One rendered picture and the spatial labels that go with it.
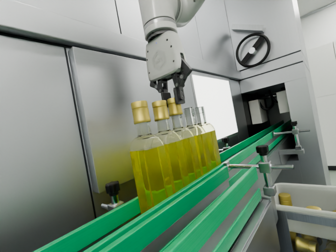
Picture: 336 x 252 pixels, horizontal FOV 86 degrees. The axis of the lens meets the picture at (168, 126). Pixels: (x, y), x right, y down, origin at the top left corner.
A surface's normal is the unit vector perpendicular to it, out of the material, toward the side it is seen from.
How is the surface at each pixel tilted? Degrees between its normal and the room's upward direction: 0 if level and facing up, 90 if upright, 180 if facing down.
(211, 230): 90
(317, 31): 90
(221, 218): 90
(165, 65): 90
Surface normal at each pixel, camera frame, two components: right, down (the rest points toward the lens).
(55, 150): 0.73, -0.14
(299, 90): -0.65, 0.11
